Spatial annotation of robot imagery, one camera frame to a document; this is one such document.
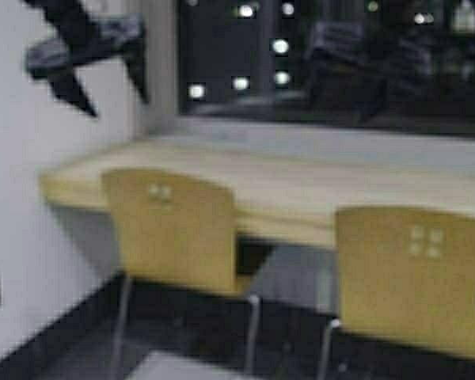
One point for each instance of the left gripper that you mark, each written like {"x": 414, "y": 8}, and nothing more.
{"x": 57, "y": 58}

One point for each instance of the yellow wooden chair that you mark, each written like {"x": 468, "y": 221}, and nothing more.
{"x": 406, "y": 275}
{"x": 178, "y": 230}

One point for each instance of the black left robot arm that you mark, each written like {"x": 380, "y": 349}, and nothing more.
{"x": 70, "y": 20}

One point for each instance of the long beige wooden counter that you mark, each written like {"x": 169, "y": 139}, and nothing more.
{"x": 279, "y": 197}

